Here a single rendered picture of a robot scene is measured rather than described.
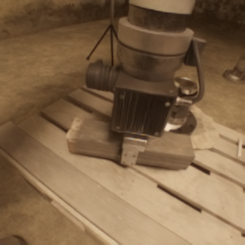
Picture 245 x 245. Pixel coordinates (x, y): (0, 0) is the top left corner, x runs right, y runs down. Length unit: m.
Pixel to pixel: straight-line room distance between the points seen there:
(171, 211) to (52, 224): 0.44
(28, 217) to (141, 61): 0.69
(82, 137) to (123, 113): 0.24
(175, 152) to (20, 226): 0.63
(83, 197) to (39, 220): 0.24
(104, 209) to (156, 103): 0.37
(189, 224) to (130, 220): 0.20
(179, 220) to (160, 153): 0.23
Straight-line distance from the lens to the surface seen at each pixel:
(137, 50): 0.34
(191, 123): 0.87
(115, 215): 0.56
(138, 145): 0.42
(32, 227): 0.76
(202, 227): 0.66
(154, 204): 0.62
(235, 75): 2.17
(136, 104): 0.35
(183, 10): 0.35
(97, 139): 0.55
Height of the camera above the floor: 0.70
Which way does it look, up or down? 43 degrees down
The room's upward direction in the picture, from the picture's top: 9 degrees clockwise
